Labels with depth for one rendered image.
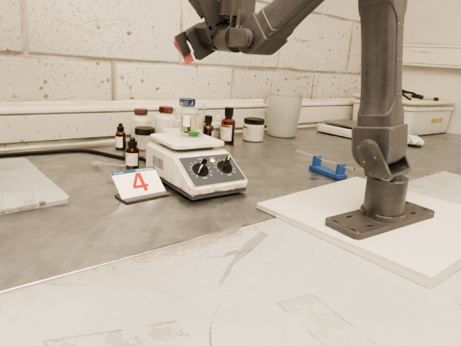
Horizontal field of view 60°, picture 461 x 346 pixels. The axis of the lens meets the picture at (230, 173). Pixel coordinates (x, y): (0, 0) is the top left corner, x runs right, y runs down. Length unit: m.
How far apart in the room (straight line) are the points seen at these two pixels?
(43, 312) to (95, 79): 0.84
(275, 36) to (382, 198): 0.34
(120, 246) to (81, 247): 0.05
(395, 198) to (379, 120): 0.12
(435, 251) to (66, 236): 0.51
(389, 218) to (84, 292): 0.45
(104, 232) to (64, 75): 0.64
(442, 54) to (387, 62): 1.42
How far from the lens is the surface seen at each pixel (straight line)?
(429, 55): 2.09
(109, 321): 0.43
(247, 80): 1.50
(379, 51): 0.65
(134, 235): 0.60
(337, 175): 0.97
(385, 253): 0.59
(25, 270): 0.54
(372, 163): 0.64
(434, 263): 0.59
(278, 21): 0.76
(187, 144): 0.78
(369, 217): 0.68
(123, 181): 0.75
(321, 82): 1.82
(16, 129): 1.11
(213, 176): 0.75
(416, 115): 1.78
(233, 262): 0.53
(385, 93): 0.65
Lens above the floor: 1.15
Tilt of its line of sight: 16 degrees down
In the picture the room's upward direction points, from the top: 4 degrees clockwise
